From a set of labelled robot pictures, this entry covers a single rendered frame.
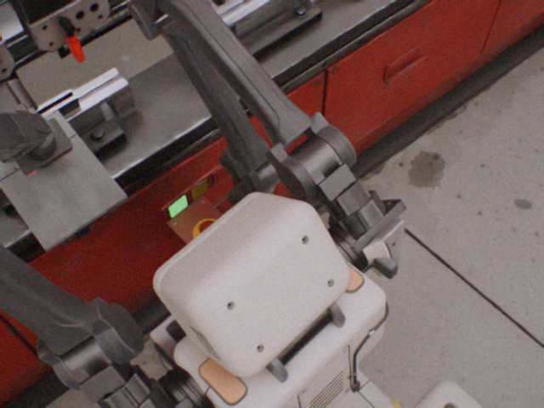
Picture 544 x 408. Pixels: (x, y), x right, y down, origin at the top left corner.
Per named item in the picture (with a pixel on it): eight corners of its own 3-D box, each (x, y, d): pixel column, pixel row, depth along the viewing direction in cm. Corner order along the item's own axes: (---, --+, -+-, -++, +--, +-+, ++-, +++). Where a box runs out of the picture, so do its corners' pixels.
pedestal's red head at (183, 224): (216, 291, 160) (209, 257, 145) (172, 245, 166) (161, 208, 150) (280, 237, 167) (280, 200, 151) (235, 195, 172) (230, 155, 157)
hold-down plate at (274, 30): (223, 80, 162) (223, 71, 160) (210, 66, 164) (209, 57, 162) (322, 19, 171) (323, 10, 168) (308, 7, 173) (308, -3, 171)
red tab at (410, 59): (388, 86, 202) (390, 70, 196) (382, 81, 203) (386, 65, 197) (424, 60, 206) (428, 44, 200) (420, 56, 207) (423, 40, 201)
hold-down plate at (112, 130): (7, 215, 146) (2, 208, 143) (-5, 198, 148) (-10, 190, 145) (127, 139, 155) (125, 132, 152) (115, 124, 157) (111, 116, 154)
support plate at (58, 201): (46, 252, 129) (44, 249, 128) (-20, 159, 139) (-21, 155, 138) (127, 198, 134) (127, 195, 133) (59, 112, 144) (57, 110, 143)
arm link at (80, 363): (100, 412, 92) (133, 391, 91) (51, 354, 89) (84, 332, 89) (113, 377, 101) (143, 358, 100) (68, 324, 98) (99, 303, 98)
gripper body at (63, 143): (6, 147, 128) (2, 138, 121) (54, 118, 131) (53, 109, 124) (25, 176, 128) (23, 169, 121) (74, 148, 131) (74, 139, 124)
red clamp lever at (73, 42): (79, 66, 129) (65, 29, 120) (68, 53, 131) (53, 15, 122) (87, 61, 130) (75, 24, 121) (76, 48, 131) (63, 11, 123)
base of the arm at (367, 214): (354, 256, 104) (408, 206, 108) (325, 212, 102) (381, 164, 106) (326, 253, 111) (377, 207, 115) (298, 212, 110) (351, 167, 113)
